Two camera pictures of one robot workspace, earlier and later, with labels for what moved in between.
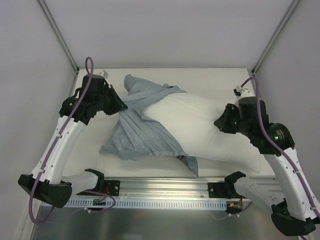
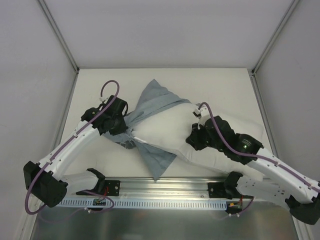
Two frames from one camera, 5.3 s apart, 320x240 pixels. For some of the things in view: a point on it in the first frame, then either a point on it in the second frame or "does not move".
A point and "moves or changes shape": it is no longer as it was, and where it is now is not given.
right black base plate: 219,190 does not move
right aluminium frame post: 291,8 does not move
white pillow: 190,118 moves or changes shape
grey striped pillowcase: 133,137 moves or changes shape
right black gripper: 227,120 → 196,139
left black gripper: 111,99 → 119,125
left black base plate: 112,187 does not move
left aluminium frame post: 59,34 does not move
